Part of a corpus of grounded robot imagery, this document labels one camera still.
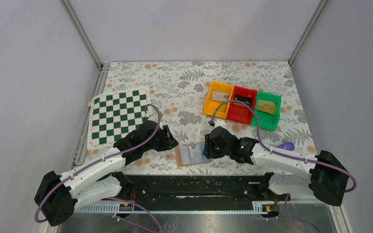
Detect yellow plastic bin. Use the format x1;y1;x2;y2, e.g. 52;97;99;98
203;81;234;116

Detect black card in red bin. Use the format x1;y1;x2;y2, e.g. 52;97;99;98
234;95;253;107

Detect purple marker pen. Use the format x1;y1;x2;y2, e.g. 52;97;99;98
276;142;295;151

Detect green white chessboard mat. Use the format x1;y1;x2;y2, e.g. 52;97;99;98
87;87;151;150

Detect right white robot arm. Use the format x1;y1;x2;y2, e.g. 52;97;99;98
203;126;350;206

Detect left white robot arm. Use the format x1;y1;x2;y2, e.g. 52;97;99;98
34;120;179;226

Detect green plastic bin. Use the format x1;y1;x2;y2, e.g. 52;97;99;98
251;91;281;131

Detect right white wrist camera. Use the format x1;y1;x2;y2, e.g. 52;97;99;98
213;119;227;129

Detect red plastic bin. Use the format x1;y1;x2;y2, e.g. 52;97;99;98
226;86;257;125

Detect gold card in green bin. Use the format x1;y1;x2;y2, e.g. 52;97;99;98
257;100;276;115

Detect tan leather card holder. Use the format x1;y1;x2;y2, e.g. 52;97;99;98
167;142;213;167

